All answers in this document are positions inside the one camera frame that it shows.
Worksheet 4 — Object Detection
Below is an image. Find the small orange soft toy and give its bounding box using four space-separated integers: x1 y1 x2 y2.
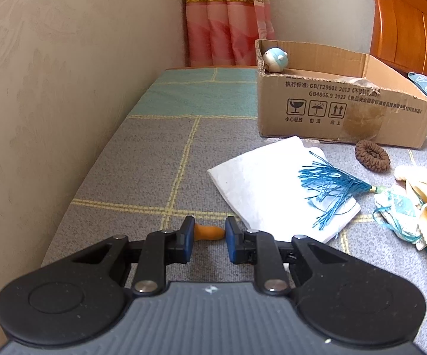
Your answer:
194 224 226 241

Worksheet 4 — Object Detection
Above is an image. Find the cardboard box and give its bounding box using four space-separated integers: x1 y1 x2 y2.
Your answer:
255 39 427 150

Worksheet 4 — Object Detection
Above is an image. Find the blue tasselled fabric sachet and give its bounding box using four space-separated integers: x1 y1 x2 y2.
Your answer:
298 151 427 256

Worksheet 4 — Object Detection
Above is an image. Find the grey green checked blanket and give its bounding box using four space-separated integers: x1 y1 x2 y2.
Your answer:
41 67 427 355

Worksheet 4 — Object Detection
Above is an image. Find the brown hair scrunchie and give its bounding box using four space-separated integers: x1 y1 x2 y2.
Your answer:
355 140 391 172

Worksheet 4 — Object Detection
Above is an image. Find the orange wooden headboard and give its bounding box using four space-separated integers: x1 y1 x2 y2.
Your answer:
367 0 427 77

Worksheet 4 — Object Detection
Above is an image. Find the pink patterned curtain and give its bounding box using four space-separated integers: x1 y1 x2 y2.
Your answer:
182 0 275 68

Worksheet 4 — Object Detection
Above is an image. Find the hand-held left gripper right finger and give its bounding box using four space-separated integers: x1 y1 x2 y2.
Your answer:
224 216 348 296

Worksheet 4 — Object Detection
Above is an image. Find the white cloth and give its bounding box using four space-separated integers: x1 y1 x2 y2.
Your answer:
207 136 362 244

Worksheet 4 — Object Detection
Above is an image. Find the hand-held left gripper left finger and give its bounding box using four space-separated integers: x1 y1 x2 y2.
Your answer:
65 215 195 296

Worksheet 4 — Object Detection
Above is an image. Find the round blue plush toy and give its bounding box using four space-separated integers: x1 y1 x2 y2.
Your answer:
262 47 288 73

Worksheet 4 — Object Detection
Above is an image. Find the cream knitted rope piece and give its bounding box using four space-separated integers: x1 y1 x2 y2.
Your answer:
394 165 427 184

